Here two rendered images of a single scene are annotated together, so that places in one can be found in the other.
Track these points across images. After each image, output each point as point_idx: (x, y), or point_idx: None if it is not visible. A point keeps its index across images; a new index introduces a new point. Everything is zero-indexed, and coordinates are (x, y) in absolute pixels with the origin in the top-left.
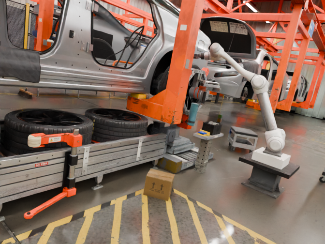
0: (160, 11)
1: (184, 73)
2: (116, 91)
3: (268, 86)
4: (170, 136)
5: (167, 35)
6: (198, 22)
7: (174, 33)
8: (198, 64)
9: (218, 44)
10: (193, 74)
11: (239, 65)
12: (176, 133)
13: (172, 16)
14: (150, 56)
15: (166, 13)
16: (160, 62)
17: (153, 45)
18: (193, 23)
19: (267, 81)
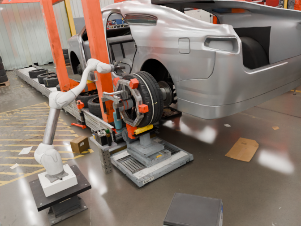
0: (131, 29)
1: (97, 84)
2: None
3: (56, 104)
4: (123, 135)
5: (139, 46)
6: (92, 43)
7: (145, 42)
8: (187, 71)
9: (88, 60)
10: (117, 84)
11: (81, 80)
12: (141, 141)
13: (141, 27)
14: (135, 67)
15: (136, 27)
16: None
17: (134, 58)
18: (90, 45)
19: (57, 99)
